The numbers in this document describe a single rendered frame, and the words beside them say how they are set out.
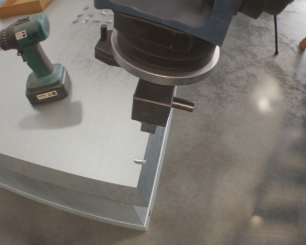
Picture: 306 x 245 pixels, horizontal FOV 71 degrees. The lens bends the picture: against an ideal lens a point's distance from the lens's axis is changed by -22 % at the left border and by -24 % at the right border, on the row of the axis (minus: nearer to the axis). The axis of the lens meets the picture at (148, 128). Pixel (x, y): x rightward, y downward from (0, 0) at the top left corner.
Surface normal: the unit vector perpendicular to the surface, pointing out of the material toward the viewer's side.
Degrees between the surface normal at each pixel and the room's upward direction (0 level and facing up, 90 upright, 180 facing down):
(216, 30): 88
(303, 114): 0
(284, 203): 0
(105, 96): 0
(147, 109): 90
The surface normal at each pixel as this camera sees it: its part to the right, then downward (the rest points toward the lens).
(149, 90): 0.10, -0.51
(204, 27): -0.41, 0.76
